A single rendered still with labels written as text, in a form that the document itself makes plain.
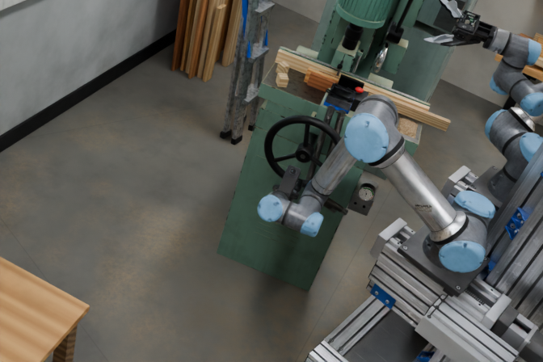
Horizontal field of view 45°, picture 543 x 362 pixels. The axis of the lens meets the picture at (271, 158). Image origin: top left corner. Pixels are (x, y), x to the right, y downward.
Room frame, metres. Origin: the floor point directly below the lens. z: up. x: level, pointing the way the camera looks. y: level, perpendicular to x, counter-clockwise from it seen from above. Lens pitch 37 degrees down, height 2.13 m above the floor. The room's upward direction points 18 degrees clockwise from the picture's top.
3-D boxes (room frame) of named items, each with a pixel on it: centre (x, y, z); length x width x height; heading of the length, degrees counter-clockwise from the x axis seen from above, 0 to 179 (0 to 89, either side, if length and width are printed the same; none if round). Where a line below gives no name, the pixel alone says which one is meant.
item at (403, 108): (2.17, -0.30, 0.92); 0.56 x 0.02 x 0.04; 84
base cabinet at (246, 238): (2.30, -0.15, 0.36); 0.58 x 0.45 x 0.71; 174
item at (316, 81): (2.13, -0.14, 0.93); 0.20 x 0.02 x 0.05; 84
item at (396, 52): (2.35, -0.31, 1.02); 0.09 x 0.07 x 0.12; 84
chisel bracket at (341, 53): (2.20, -0.14, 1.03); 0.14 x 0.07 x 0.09; 174
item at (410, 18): (2.38, -0.31, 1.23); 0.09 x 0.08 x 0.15; 174
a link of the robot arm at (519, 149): (2.00, -0.84, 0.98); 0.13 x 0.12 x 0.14; 32
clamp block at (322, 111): (1.98, -0.17, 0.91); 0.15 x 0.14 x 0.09; 84
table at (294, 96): (2.07, -0.18, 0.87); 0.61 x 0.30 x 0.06; 84
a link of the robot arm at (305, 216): (1.52, -0.15, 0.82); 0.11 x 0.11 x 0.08; 81
